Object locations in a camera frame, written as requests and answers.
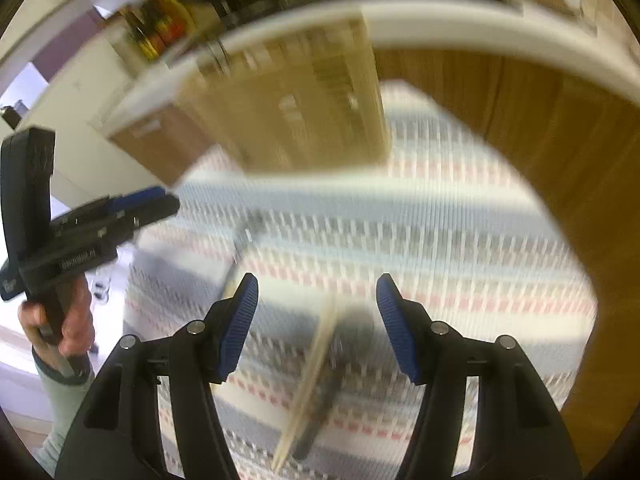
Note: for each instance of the striped woven placemat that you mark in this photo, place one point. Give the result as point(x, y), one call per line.
point(425, 220)

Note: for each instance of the person's left forearm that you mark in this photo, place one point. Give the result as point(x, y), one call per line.
point(57, 410)

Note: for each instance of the white cabinet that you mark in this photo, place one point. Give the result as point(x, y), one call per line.
point(95, 110)

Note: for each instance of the brown cardboard box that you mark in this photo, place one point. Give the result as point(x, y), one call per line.
point(280, 110)

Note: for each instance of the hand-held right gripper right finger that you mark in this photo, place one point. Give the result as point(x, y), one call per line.
point(400, 330)

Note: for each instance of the small dark object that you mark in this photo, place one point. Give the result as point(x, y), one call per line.
point(11, 115)

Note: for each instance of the group of colourful bottles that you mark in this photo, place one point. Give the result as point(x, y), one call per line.
point(155, 25)

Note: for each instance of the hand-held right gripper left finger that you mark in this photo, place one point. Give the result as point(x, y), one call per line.
point(240, 330)

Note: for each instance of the person's left hand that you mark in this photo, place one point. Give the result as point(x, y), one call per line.
point(75, 325)

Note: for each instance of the metal fork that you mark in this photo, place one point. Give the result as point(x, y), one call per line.
point(245, 245)

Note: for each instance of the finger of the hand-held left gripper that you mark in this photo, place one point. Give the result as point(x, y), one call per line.
point(137, 197)
point(150, 212)

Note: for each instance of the light wooden utensil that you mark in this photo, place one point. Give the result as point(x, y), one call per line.
point(312, 380)

